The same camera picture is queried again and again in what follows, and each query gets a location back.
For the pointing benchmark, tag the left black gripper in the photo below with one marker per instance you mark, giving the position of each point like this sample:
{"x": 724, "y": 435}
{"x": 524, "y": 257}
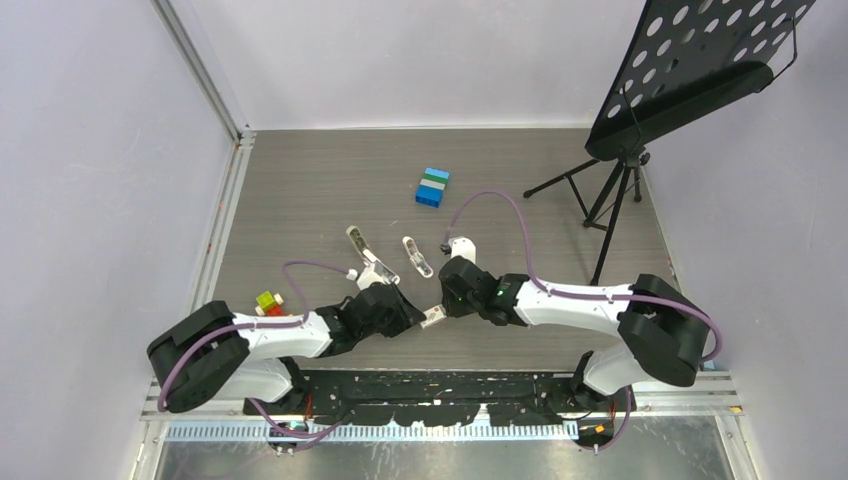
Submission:
{"x": 405, "y": 315}

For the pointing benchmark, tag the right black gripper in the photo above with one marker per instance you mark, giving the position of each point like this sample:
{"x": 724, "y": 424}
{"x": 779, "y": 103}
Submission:
{"x": 451, "y": 307}

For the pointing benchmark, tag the olive green white stapler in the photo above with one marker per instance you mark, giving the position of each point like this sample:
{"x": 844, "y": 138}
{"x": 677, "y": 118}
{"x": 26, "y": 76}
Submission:
{"x": 367, "y": 255}

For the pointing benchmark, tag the white staples box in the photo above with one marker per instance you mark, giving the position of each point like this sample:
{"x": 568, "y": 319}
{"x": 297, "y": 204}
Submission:
{"x": 432, "y": 316}

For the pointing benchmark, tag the small white stapler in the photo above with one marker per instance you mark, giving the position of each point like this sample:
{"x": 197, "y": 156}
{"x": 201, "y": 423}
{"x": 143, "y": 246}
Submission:
{"x": 416, "y": 257}

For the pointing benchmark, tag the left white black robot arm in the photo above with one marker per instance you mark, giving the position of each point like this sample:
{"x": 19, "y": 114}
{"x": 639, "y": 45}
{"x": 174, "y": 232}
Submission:
{"x": 214, "y": 353}

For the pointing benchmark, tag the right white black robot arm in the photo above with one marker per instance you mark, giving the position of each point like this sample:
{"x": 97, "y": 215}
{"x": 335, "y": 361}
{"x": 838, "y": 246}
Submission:
{"x": 661, "y": 335}

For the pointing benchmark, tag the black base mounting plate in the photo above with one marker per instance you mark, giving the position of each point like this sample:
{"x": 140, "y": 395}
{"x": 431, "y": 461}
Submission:
{"x": 438, "y": 398}

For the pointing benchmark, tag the blue green toy brick stack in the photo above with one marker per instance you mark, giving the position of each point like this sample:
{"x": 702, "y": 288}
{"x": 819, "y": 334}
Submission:
{"x": 430, "y": 191}

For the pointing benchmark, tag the red yellow toy brick car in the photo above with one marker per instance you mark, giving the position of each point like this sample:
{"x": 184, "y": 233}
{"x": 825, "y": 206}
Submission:
{"x": 268, "y": 304}

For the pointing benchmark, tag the black music stand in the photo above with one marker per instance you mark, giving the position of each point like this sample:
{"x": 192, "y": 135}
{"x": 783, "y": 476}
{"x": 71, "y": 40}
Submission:
{"x": 686, "y": 59}

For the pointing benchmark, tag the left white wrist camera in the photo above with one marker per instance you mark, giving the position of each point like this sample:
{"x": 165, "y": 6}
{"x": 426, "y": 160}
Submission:
{"x": 372, "y": 273}

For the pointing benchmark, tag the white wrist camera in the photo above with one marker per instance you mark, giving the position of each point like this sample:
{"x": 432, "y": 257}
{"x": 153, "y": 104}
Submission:
{"x": 372, "y": 273}
{"x": 459, "y": 247}

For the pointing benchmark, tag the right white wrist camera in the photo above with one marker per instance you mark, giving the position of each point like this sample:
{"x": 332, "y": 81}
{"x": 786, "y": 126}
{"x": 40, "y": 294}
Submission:
{"x": 459, "y": 247}

